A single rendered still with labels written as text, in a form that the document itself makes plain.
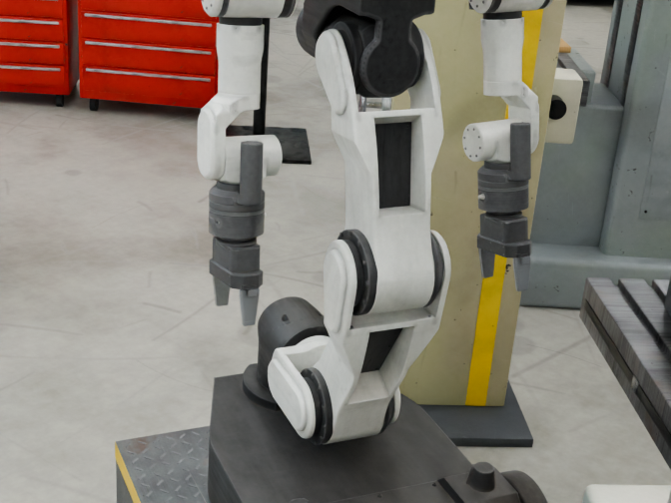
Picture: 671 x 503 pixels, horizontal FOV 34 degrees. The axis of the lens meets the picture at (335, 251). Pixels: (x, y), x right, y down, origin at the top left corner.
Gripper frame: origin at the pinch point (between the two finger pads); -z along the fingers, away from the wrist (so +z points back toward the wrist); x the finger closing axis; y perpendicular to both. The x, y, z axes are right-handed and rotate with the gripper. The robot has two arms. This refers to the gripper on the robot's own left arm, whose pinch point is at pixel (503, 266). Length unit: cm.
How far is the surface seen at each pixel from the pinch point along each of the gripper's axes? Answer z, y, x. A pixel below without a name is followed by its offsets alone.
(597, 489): -19, -18, 48
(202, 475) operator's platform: -47, -45, -45
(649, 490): -19, -11, 50
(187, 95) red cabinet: -5, 72, -387
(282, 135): -26, 109, -354
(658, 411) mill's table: -12.7, -1.6, 41.6
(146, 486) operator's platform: -47, -57, -45
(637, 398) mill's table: -13.9, 1.4, 33.7
